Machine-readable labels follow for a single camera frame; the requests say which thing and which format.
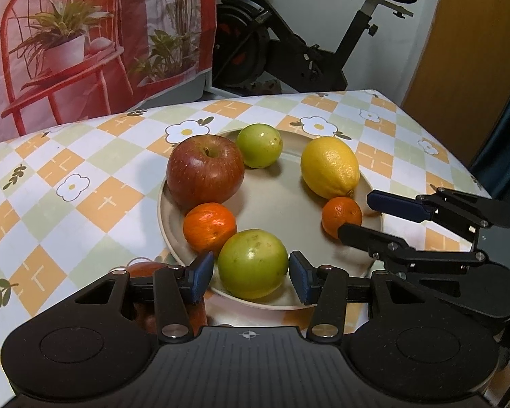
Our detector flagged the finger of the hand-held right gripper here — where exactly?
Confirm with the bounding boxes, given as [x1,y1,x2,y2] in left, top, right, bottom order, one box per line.
[338,223,489,279]
[367,187,510,243]

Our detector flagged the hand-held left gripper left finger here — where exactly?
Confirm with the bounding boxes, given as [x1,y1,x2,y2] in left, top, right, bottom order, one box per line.
[73,251,215,344]

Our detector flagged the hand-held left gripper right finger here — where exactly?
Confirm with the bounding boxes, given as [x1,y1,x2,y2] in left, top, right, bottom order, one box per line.
[289,251,426,344]

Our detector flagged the small orange tangerine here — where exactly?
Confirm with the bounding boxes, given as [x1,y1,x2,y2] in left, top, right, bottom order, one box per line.
[322,197,363,239]

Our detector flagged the large orange tangerine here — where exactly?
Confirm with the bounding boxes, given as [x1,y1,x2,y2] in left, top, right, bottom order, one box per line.
[183,203,237,253]

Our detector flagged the large green jujube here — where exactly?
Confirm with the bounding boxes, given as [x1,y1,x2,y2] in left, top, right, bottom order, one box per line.
[218,229,290,299]

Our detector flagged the small red apple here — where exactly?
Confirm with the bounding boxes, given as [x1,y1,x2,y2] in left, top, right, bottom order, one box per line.
[127,261,207,334]

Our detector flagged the yellow lemon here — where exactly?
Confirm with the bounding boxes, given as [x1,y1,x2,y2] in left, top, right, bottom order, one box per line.
[301,136,361,199]

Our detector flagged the cream round plate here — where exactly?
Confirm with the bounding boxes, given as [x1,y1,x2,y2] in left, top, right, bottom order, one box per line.
[158,127,385,310]

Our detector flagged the large red apple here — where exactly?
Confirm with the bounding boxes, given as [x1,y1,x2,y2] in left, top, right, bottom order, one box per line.
[167,135,245,213]

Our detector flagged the small green jujube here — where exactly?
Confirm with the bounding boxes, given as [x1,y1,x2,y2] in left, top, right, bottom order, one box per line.
[237,123,283,169]

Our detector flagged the checkered floral tablecloth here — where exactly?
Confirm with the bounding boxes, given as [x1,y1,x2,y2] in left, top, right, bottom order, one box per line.
[0,89,496,396]

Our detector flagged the orange wooden door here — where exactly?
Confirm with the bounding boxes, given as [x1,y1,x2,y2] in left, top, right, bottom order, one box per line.
[402,0,510,166]

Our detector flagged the grey board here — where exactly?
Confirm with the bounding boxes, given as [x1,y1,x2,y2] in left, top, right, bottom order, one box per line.
[127,66,211,109]

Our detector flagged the black exercise bike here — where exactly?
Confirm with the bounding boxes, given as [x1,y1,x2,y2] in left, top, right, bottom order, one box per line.
[212,0,419,94]

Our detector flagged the printed wall tapestry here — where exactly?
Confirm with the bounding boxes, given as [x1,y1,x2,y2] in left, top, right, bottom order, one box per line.
[0,0,219,145]

